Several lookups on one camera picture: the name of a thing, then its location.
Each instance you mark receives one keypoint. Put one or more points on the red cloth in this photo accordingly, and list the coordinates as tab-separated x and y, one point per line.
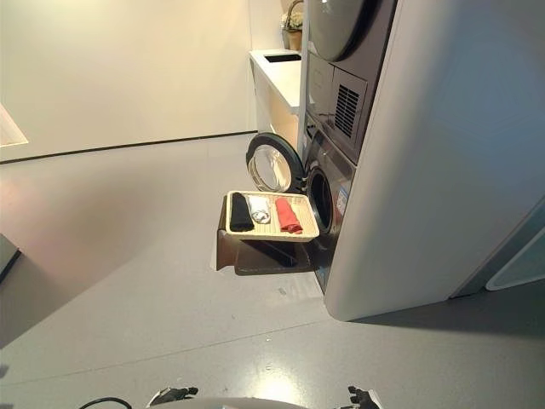
288	215

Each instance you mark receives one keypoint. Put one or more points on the white cloth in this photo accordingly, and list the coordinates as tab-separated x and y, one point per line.
259	209

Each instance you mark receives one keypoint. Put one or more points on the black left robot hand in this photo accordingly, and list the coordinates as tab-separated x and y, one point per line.
172	394

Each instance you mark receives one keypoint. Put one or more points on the cream wicker basket tray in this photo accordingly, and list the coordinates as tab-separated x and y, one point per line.
268	233

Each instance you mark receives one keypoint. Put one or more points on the black recessed sink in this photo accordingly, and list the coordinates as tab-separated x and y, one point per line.
282	57

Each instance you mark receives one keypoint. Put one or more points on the dark grey stacked dryer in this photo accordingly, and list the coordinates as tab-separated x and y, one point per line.
362	47

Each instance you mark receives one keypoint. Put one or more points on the brown stool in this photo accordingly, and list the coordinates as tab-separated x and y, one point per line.
255	255

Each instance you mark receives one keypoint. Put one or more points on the glass door panel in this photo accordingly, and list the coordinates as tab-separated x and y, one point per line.
511	260

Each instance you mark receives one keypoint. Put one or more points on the grey cabinet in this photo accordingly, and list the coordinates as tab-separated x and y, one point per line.
6	260

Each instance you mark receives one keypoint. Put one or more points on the flower pot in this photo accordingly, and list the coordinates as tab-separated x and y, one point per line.
293	30

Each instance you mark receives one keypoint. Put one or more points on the white appliance enclosure panel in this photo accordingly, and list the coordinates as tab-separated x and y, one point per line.
426	149

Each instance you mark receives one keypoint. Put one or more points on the round glass washer door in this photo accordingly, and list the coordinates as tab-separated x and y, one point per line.
272	147

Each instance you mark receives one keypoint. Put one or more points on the black cloth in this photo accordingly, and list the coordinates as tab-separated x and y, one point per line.
241	213

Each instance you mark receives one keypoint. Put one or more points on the white counter cabinet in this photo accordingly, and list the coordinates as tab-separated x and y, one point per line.
281	85

